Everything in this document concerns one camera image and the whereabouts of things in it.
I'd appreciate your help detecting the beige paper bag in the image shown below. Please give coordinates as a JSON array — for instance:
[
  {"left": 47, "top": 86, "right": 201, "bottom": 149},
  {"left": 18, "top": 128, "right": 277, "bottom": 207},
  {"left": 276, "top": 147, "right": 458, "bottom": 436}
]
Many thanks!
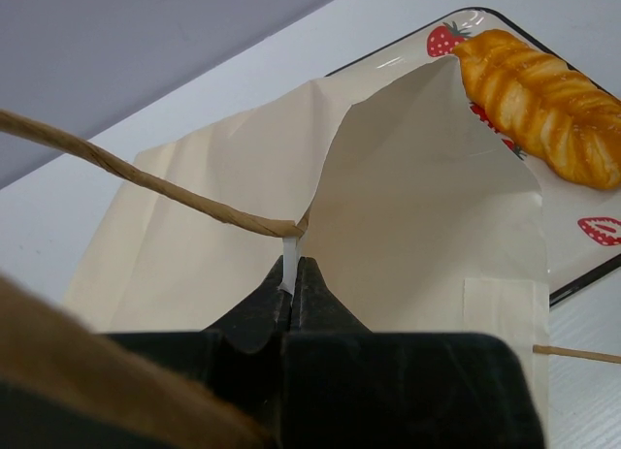
[{"left": 0, "top": 56, "right": 621, "bottom": 449}]

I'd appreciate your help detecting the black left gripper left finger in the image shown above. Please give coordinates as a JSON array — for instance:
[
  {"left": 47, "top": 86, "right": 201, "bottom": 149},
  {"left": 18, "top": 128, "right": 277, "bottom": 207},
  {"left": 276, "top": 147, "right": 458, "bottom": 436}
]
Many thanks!
[{"left": 106, "top": 259, "right": 291, "bottom": 448}]

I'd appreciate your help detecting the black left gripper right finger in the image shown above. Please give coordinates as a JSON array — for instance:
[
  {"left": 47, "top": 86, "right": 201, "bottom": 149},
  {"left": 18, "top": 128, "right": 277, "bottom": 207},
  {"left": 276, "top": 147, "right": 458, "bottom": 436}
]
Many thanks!
[{"left": 283, "top": 258, "right": 545, "bottom": 448}]

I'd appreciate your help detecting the strawberry print tray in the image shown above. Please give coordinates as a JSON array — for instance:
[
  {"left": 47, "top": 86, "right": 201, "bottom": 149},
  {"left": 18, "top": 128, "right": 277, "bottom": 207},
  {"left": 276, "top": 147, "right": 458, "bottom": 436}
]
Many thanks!
[{"left": 330, "top": 7, "right": 620, "bottom": 306}]

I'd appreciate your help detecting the fake twisted bread loaf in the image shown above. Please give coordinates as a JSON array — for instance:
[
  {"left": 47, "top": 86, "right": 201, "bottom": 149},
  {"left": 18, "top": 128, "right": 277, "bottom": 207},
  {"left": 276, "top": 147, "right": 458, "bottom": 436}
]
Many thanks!
[{"left": 453, "top": 29, "right": 620, "bottom": 190}]

